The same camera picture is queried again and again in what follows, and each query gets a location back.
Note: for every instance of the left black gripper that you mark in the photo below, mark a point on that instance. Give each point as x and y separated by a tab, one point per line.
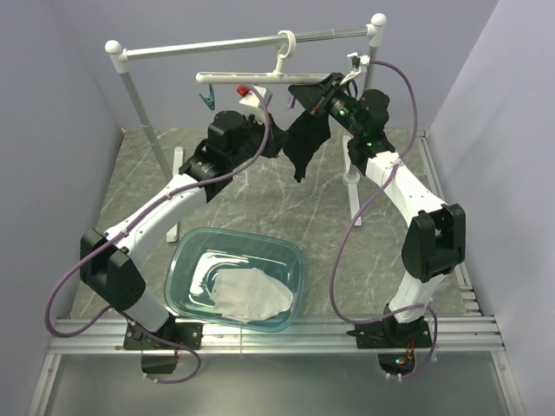
276	139

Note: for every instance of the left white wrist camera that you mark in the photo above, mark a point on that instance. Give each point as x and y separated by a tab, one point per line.
251	104

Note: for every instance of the teal clothespin far left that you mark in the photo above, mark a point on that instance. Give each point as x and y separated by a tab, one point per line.
209	99

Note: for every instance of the white metal drying rack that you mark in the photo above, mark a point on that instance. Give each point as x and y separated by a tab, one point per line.
122	57

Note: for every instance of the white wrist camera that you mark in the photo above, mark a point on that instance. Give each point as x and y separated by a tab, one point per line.
359	65
251	104

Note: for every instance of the white cloth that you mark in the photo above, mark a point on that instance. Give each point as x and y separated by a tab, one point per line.
249	295

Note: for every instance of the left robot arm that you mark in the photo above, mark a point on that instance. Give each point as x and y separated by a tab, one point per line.
111	259

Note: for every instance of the black underwear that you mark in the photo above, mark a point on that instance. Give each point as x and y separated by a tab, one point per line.
305	143

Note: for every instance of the white plastic clip hanger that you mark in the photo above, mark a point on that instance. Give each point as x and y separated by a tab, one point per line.
276	76

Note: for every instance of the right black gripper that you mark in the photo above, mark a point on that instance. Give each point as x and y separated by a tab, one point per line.
315	99

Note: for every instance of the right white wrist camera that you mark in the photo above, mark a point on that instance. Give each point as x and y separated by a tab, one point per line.
359	65

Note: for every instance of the aluminium mounting rail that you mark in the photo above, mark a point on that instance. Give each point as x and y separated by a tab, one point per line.
317	334

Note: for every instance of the translucent teal plastic basin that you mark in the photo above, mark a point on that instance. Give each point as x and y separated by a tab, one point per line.
205	252

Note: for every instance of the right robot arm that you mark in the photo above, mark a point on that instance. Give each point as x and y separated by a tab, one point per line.
436	238

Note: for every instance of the purple clothespin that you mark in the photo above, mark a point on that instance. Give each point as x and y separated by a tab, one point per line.
291	102

